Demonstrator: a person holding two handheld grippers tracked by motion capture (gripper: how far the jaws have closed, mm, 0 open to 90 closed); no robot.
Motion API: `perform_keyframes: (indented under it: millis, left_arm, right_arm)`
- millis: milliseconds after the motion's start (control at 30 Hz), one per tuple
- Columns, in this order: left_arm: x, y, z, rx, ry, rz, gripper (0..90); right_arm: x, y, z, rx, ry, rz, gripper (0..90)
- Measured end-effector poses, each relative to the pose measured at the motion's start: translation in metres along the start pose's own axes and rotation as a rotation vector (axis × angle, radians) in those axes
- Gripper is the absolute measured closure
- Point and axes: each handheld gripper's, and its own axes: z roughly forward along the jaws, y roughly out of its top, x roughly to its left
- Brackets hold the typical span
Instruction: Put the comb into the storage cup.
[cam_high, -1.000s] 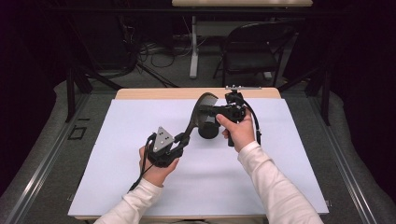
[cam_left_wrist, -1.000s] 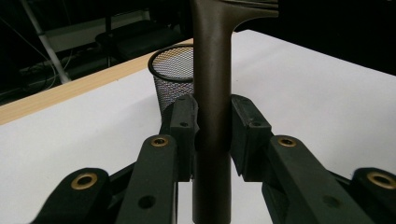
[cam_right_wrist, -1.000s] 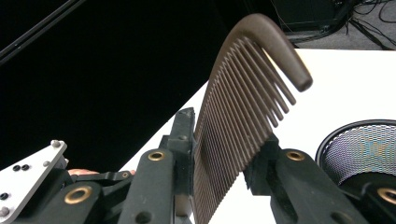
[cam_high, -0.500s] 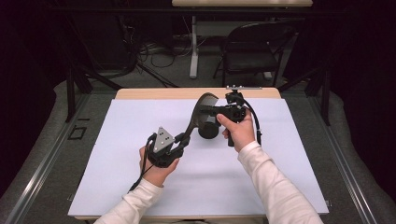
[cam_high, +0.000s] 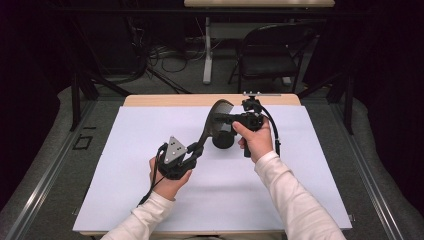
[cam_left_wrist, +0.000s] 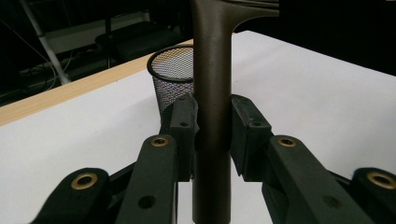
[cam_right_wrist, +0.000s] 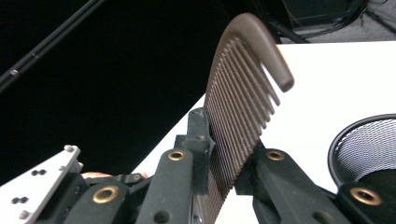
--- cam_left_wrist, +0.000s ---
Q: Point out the wooden table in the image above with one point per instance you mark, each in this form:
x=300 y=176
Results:
x=62 y=93

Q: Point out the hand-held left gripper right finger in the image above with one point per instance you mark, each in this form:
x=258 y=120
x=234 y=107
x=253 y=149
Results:
x=249 y=133

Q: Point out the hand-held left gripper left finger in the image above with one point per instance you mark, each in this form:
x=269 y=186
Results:
x=183 y=130

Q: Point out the black mesh pen cup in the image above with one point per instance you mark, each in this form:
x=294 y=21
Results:
x=172 y=71

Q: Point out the white board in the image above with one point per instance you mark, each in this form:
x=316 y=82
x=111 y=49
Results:
x=77 y=130

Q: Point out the black comb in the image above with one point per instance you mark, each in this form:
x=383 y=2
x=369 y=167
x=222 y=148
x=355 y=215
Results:
x=211 y=93

